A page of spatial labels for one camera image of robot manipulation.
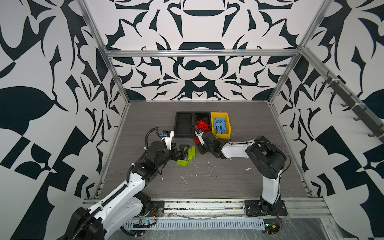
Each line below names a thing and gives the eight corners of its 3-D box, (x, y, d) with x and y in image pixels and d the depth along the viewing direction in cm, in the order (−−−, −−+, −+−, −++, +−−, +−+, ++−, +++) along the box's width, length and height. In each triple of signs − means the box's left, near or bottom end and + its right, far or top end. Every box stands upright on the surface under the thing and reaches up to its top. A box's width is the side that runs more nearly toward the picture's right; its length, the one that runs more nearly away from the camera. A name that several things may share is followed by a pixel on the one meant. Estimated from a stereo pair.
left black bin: (174, 140, 102) (173, 133, 95) (176, 119, 113) (175, 112, 107) (193, 140, 102) (193, 133, 95) (193, 119, 113) (193, 112, 107)
